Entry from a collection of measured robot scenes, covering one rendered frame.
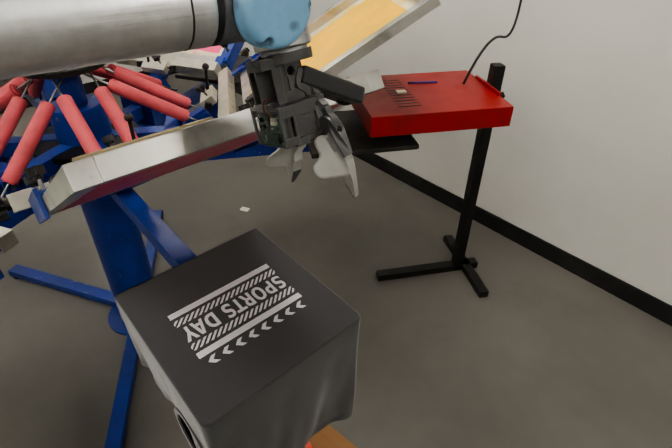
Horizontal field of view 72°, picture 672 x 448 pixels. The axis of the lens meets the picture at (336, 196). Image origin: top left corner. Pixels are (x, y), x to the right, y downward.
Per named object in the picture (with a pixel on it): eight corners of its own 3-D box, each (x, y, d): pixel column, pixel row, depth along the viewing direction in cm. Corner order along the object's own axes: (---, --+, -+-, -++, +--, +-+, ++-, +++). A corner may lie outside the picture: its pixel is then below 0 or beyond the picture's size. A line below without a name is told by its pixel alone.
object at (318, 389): (357, 413, 142) (364, 316, 118) (228, 524, 117) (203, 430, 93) (350, 406, 144) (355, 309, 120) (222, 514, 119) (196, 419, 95)
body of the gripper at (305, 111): (258, 149, 65) (236, 60, 61) (307, 131, 70) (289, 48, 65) (289, 154, 59) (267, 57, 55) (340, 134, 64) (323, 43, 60)
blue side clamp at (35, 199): (70, 210, 102) (57, 180, 101) (46, 219, 99) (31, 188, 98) (59, 216, 127) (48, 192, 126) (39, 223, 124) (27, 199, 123)
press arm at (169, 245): (275, 351, 120) (273, 335, 117) (255, 364, 117) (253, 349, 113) (103, 166, 197) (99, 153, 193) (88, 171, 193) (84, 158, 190)
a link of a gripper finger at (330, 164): (329, 210, 60) (292, 151, 62) (362, 193, 63) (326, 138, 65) (339, 200, 58) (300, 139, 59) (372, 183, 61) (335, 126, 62)
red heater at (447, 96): (463, 90, 236) (467, 66, 229) (509, 129, 198) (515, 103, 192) (345, 98, 225) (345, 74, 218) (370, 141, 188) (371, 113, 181)
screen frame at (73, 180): (385, 87, 93) (378, 68, 92) (73, 192, 60) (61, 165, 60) (232, 150, 157) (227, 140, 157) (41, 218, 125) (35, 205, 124)
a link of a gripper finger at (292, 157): (257, 179, 72) (264, 134, 66) (288, 166, 76) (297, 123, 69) (268, 192, 71) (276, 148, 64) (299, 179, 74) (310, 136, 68)
